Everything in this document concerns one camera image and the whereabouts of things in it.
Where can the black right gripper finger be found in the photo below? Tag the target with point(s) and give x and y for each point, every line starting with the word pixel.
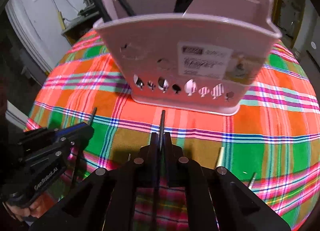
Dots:
pixel 186 173
pixel 140 172

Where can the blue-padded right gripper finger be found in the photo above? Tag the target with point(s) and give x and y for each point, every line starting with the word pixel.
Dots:
pixel 70 134

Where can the silver metal chopstick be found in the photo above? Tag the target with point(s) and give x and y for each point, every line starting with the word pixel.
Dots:
pixel 252 180

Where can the person's left hand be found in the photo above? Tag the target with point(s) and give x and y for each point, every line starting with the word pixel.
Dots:
pixel 42 204

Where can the beige wooden chopstick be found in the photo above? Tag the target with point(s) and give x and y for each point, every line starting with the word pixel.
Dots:
pixel 220 157

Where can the colourful plaid tablecloth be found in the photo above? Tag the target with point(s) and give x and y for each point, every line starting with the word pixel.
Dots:
pixel 274 136

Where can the low wooden side table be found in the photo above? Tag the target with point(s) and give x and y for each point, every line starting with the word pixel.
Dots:
pixel 79 26

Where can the pink plastic utensil basket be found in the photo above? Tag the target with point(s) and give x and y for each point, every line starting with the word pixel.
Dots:
pixel 204 59

